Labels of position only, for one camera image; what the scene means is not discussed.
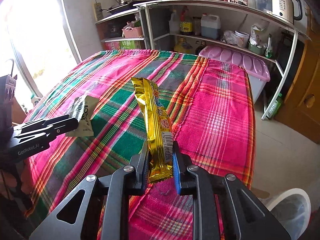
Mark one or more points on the white round bin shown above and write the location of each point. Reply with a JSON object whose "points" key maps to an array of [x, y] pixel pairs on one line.
{"points": [[273, 203]]}

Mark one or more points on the window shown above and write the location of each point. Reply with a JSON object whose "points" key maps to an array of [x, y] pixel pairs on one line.
{"points": [[37, 30]]}

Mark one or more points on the clear storage box pink lid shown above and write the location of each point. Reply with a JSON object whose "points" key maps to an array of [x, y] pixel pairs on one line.
{"points": [[237, 57]]}

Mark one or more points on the large yellow oil bottle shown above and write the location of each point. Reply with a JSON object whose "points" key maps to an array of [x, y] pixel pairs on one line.
{"points": [[182, 47]]}

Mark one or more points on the white power strip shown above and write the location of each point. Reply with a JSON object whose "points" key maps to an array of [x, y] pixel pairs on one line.
{"points": [[98, 11]]}

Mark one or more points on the black gas stove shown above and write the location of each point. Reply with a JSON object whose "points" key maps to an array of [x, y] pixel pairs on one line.
{"points": [[113, 30]]}

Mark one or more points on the wooden door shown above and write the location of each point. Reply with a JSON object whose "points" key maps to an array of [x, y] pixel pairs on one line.
{"points": [[307, 80]]}

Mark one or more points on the yellow label oil bottle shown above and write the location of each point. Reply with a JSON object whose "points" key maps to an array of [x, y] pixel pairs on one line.
{"points": [[186, 26]]}

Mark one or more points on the black induction cooker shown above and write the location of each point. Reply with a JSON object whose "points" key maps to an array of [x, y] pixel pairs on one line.
{"points": [[122, 6]]}

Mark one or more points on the pink woven basket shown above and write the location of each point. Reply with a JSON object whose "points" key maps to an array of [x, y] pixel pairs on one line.
{"points": [[132, 31]]}

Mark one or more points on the dark liquid plastic jug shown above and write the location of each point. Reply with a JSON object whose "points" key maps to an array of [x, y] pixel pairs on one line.
{"points": [[210, 28]]}

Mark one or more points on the white detergent bottle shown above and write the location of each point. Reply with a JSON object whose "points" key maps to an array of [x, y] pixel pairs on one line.
{"points": [[35, 100]]}

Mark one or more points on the tall white shelf rack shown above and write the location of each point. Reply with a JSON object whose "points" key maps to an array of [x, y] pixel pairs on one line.
{"points": [[225, 7]]}

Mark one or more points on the green printed cardboard box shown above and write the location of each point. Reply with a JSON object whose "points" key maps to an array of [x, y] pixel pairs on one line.
{"points": [[125, 45]]}

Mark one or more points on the white plastic tub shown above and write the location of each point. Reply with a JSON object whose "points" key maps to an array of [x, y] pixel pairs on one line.
{"points": [[242, 40]]}

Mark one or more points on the pink green plaid tablecloth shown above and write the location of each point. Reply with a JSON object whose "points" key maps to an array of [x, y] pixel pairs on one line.
{"points": [[212, 105]]}

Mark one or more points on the green bowl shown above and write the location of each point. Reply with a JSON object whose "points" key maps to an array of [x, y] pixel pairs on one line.
{"points": [[256, 49]]}

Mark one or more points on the green white packet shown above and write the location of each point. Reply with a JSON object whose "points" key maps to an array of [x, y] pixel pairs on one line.
{"points": [[269, 48]]}

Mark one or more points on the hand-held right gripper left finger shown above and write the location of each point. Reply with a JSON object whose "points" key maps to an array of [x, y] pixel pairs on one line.
{"points": [[140, 172]]}

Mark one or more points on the white food bags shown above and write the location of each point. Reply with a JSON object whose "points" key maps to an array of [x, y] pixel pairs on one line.
{"points": [[258, 32]]}

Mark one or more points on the white electric kettle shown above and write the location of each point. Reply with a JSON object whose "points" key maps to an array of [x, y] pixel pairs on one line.
{"points": [[282, 5]]}

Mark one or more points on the yellow snack wrapper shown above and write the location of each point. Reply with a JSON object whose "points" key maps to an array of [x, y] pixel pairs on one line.
{"points": [[155, 120]]}

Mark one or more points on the dark glass bottle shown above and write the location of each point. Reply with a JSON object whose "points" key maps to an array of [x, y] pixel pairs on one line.
{"points": [[200, 48]]}

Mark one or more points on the glass jar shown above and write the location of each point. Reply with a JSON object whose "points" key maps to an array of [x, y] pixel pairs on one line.
{"points": [[197, 27]]}

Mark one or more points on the clear water filter pitcher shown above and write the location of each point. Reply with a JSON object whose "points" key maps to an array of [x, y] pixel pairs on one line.
{"points": [[260, 1]]}

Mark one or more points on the white plastic bottle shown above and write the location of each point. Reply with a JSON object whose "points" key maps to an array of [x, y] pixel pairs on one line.
{"points": [[174, 25]]}

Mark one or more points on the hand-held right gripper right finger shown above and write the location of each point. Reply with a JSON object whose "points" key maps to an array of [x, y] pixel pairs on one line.
{"points": [[176, 176]]}

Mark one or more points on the clear plastic bin liner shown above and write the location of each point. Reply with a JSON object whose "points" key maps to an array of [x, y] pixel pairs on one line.
{"points": [[295, 215]]}

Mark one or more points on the beige snack packet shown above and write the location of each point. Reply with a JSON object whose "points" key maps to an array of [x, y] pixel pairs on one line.
{"points": [[86, 120]]}

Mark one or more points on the green plastic bottle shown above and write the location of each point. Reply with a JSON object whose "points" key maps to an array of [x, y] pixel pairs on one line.
{"points": [[274, 106]]}

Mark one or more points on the low white shelf rack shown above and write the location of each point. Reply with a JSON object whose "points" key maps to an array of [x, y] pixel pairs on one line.
{"points": [[117, 18]]}

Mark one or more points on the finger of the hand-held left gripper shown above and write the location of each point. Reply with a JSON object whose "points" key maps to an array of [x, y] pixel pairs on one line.
{"points": [[58, 130], [37, 123]]}

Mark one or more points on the crumpled clear plastic bag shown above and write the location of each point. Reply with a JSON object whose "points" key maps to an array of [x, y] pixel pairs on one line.
{"points": [[228, 37]]}

